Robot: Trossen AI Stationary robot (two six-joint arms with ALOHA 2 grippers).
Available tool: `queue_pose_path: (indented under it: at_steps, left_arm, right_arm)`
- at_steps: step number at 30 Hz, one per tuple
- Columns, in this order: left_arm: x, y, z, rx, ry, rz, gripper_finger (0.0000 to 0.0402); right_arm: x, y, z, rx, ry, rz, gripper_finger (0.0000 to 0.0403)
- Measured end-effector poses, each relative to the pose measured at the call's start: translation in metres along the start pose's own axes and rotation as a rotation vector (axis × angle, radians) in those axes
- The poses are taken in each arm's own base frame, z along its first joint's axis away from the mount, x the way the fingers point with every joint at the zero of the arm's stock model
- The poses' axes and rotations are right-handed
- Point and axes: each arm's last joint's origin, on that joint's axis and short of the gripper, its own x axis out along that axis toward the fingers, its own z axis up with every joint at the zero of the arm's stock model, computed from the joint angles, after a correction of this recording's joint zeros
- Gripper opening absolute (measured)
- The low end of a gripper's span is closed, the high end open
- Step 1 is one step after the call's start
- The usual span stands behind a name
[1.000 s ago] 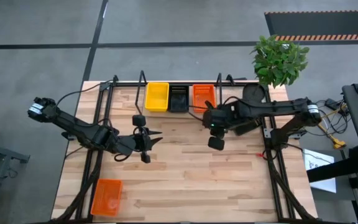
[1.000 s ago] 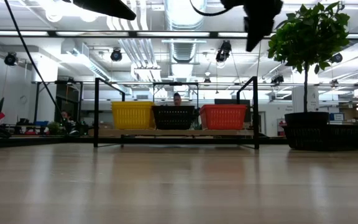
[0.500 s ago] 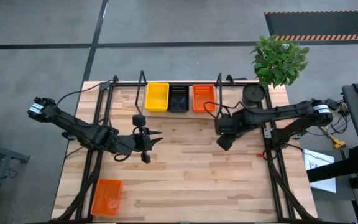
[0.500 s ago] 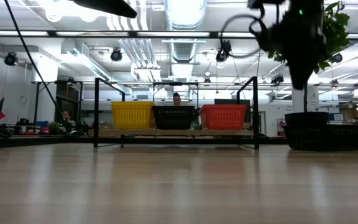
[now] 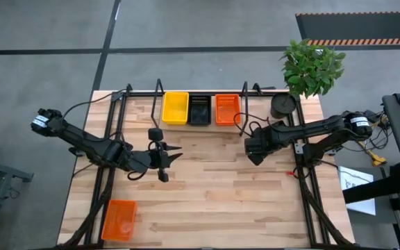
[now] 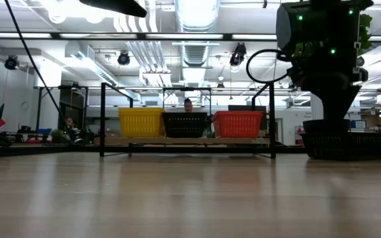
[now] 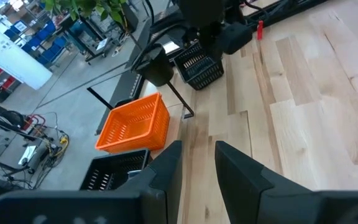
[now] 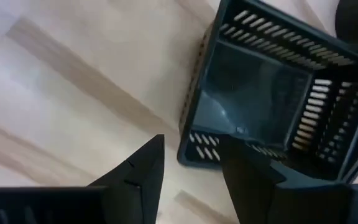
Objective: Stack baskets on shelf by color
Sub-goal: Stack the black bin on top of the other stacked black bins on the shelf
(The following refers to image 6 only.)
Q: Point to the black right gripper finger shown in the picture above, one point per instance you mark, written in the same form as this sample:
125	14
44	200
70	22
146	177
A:
335	105

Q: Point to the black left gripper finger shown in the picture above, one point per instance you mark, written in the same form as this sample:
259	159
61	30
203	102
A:
124	7

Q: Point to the orange slotted plastic basket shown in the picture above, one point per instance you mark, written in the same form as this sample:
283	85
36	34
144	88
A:
237	127
237	112

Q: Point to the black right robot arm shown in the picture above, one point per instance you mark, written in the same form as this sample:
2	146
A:
316	29

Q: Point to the green potted plant black pot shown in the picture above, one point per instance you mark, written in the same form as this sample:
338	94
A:
365	26

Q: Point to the black metal rack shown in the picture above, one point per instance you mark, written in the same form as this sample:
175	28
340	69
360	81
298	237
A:
61	87

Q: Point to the person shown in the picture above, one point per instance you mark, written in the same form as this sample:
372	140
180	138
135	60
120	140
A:
71	123
188	105

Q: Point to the small green potted plant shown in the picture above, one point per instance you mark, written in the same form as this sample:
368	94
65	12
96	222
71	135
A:
57	134

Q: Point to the black ceiling camera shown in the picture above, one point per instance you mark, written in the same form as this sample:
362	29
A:
123	59
11	63
237	54

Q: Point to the overhead frame bar with lights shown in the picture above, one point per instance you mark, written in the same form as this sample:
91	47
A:
184	36

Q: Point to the silver ceiling duct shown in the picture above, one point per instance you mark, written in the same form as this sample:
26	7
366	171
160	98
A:
197	15

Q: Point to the black frame wooden shelf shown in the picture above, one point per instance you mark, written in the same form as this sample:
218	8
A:
190	141

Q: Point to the black metal rig frame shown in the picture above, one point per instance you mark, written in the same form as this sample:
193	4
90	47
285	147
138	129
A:
45	150

